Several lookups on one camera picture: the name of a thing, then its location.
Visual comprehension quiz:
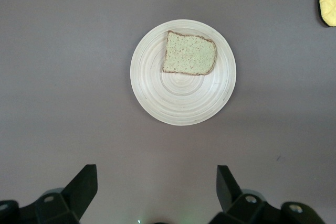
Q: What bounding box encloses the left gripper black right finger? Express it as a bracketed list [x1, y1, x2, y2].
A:
[209, 165, 326, 224]

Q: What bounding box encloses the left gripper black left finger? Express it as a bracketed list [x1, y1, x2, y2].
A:
[0, 164, 98, 224]

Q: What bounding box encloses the round pale wooden plate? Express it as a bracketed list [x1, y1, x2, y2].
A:
[130, 19, 237, 125]

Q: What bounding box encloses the slice of brown bread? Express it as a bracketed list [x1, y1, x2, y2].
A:
[161, 30, 218, 76]

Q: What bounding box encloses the brown table cover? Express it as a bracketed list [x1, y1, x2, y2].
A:
[0, 0, 336, 224]

